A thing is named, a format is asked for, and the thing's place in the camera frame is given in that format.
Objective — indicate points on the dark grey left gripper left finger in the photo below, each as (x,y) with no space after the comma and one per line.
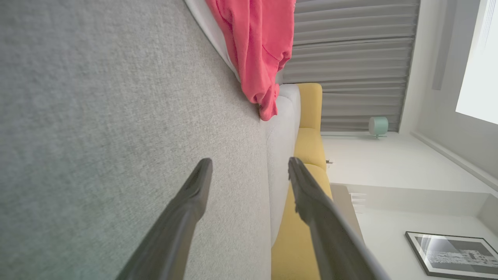
(175,241)

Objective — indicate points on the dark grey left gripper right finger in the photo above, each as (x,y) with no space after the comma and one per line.
(334,249)

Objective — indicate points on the red shorts with white stripe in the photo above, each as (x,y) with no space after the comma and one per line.
(253,39)

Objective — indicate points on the small grey sofa seat cushion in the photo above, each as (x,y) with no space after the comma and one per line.
(282,155)

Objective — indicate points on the black framed picture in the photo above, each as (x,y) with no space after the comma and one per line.
(455,254)

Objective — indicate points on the mint green table lamp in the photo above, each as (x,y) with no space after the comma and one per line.
(378,125)

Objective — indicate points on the grey fabric sofa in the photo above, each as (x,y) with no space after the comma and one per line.
(97,116)

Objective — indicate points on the grey pleated curtain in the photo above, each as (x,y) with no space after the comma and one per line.
(350,58)

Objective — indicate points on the bright window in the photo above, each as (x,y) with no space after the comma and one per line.
(480,70)

